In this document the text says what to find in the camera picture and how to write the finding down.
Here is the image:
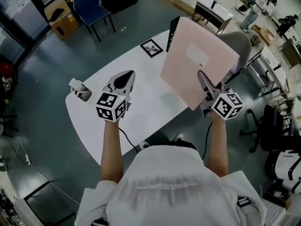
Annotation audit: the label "pink paper folder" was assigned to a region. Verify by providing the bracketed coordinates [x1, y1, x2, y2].
[159, 16, 241, 111]

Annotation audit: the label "black office chair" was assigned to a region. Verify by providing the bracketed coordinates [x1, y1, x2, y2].
[239, 104, 293, 154]

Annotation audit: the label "white paper strip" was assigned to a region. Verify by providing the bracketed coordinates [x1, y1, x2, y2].
[69, 78, 83, 90]

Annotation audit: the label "person's white shirt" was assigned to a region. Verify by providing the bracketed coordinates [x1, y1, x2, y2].
[75, 145, 268, 226]

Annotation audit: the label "purple document case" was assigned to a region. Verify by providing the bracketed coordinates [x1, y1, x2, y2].
[227, 59, 241, 76]

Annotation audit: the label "black-framed side table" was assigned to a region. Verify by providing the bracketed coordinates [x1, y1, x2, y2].
[14, 180, 76, 226]

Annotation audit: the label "black mesh file rack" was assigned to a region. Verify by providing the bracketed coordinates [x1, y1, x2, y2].
[166, 16, 182, 54]

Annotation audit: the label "grey chair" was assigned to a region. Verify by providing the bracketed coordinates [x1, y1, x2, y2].
[215, 31, 253, 85]

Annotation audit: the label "red bag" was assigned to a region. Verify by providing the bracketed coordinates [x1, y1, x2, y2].
[0, 62, 14, 76]

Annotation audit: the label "blue chair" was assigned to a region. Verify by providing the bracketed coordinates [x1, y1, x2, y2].
[72, 0, 117, 43]

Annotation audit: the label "person's black trousers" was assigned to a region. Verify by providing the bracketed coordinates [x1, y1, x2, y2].
[162, 135, 197, 151]

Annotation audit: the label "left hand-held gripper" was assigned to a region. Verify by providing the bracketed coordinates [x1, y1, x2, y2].
[95, 70, 137, 123]

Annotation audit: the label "person's left white shoe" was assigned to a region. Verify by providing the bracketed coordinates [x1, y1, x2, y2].
[138, 140, 151, 151]

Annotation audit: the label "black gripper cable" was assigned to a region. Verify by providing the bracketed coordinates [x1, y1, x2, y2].
[201, 121, 214, 160]
[119, 127, 140, 153]

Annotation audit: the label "white black robot base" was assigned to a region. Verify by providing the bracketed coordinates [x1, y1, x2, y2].
[268, 149, 301, 194]

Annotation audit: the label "brown cardboard box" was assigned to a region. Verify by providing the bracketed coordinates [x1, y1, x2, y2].
[44, 0, 79, 40]

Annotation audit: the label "person's left forearm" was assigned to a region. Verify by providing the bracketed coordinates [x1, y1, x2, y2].
[100, 120, 124, 184]

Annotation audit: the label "white floor cable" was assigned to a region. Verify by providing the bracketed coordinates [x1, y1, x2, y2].
[10, 135, 81, 205]

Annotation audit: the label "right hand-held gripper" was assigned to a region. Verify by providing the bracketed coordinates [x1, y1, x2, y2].
[197, 71, 244, 121]

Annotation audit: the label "white-topped brown cabinet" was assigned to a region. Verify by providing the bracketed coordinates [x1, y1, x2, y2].
[192, 0, 235, 35]

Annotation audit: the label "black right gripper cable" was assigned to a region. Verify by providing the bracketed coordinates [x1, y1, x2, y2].
[201, 121, 214, 160]

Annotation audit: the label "black picture frame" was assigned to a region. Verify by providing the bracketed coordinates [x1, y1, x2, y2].
[140, 39, 164, 58]

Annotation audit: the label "person's right forearm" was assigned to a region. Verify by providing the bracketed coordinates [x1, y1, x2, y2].
[206, 113, 229, 178]

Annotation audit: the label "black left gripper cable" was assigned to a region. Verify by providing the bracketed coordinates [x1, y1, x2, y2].
[119, 127, 140, 153]

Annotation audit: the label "white black-framed table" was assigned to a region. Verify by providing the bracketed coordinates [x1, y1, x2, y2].
[249, 45, 290, 99]

